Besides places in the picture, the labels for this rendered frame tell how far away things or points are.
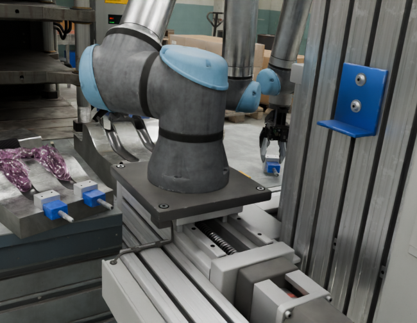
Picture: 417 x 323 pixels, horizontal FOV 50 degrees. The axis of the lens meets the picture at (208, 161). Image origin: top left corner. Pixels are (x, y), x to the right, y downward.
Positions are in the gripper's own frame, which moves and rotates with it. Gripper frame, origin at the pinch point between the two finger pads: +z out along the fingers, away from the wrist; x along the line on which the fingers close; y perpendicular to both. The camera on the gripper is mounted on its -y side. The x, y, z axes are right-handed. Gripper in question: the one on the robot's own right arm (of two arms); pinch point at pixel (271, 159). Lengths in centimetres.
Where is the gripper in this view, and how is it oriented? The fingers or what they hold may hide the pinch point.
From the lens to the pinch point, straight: 157.9
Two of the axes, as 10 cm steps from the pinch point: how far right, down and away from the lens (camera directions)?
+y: 0.5, 3.4, -9.4
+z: -0.7, 9.4, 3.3
